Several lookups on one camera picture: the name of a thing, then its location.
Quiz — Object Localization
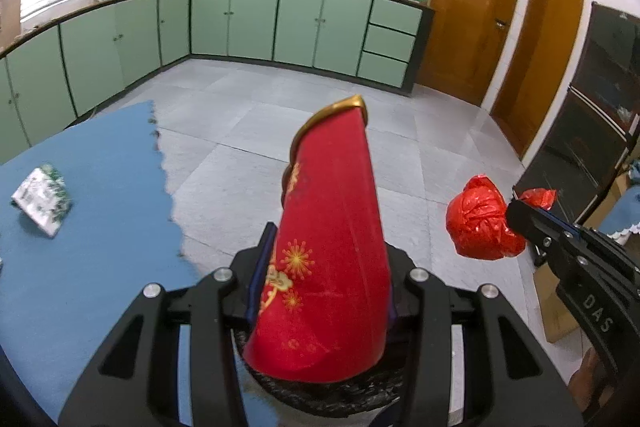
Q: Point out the brown wooden door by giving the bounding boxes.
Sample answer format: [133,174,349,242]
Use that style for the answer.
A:
[415,0,527,108]
[490,0,588,160]

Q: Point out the red plastic bag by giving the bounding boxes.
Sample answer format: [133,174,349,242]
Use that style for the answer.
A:
[446,174,557,262]

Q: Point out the black glass cabinet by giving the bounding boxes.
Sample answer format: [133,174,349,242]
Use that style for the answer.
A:
[512,2,640,228]

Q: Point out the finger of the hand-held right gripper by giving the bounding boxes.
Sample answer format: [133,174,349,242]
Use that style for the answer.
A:
[542,208,640,254]
[505,199,588,273]

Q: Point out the blue cloth with lace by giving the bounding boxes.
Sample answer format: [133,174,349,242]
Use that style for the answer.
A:
[597,184,640,238]

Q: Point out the red and gold paper box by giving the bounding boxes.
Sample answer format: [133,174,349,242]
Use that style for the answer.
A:
[244,94,392,383]

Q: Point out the green lower kitchen cabinets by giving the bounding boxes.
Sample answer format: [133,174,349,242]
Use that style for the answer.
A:
[0,0,436,168]

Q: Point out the brown cardboard box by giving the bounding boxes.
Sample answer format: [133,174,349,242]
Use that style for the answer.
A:
[0,0,23,38]
[532,252,583,344]

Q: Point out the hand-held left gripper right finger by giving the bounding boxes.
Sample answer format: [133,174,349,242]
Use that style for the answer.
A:
[382,244,583,427]

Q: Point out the blue foam mat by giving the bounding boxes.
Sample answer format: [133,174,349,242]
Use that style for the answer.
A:
[0,101,281,427]

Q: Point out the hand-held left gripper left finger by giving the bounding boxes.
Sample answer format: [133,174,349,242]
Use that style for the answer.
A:
[59,222,278,427]

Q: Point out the black trash bag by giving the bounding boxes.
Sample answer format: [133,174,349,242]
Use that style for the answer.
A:
[234,327,407,419]

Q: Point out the person's right hand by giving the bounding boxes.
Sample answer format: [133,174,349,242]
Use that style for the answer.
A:
[567,348,608,408]

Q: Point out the green and white carton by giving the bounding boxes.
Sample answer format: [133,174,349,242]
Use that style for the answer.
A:
[11,164,73,238]

